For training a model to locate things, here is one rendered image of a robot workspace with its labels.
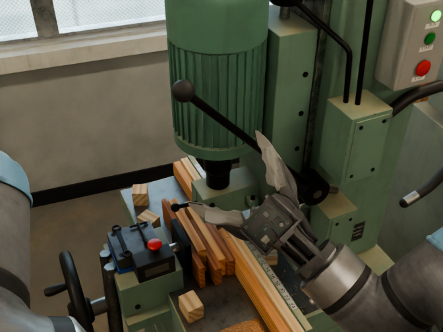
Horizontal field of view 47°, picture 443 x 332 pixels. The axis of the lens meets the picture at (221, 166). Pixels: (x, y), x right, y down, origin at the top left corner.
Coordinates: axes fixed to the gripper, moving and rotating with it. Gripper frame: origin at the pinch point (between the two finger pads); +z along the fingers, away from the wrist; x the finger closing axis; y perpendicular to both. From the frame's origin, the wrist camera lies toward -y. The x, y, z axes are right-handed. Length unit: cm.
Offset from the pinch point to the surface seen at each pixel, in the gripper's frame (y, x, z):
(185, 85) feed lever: 3.3, -5.5, 11.5
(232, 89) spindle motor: -10.5, -8.9, 8.7
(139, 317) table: -23.5, 39.9, -6.2
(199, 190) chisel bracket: -29.3, 12.5, 3.5
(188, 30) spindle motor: -3.5, -11.4, 19.0
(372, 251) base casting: -59, 0, -37
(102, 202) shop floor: -169, 89, 53
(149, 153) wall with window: -179, 55, 53
